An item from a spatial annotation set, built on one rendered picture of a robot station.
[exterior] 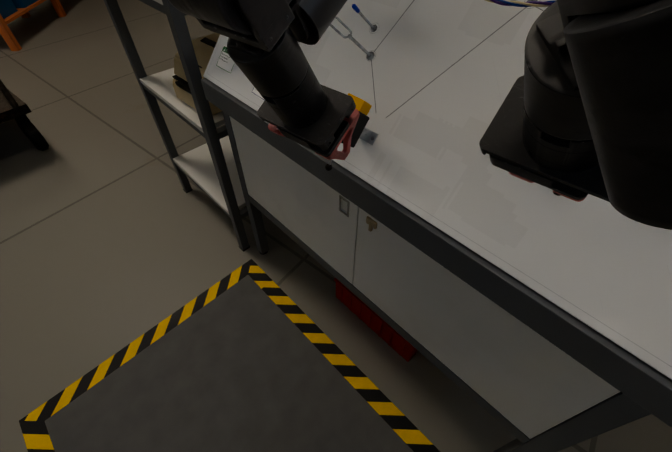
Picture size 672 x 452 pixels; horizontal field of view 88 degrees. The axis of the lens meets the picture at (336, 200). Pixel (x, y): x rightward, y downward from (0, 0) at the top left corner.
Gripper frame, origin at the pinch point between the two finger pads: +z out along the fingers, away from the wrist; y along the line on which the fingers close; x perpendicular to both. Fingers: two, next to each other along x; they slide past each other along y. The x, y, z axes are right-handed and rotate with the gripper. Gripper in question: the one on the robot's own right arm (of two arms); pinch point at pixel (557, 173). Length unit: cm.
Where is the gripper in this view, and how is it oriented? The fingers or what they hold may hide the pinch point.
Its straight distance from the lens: 37.8
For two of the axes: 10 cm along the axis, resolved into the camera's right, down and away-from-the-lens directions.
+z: 4.6, 2.4, 8.6
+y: -7.3, -4.5, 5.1
